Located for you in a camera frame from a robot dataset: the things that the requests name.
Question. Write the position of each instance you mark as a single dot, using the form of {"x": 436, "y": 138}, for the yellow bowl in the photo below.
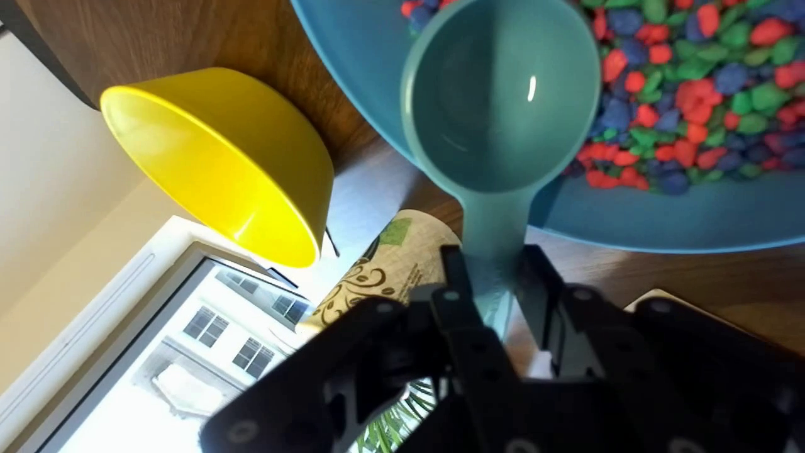
{"x": 228, "y": 158}

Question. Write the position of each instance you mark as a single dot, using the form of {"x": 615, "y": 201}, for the patterned paper cup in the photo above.
{"x": 392, "y": 252}

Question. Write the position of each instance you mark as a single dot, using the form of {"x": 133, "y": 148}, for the colourful cereal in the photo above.
{"x": 705, "y": 90}

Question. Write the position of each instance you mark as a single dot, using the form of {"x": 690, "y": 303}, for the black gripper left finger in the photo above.
{"x": 378, "y": 378}

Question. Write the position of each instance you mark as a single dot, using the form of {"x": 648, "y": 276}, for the white paper napkin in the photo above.
{"x": 367, "y": 191}

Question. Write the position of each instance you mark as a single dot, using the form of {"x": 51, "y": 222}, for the green potted plant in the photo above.
{"x": 402, "y": 419}

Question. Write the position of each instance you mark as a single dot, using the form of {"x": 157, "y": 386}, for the blue measuring spoon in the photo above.
{"x": 504, "y": 101}

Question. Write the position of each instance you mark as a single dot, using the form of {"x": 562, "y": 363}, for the blue bowl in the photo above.
{"x": 670, "y": 222}

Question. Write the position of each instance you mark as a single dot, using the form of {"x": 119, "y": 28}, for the window frame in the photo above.
{"x": 126, "y": 291}

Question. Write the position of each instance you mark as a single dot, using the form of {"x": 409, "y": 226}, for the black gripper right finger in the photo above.
{"x": 655, "y": 386}

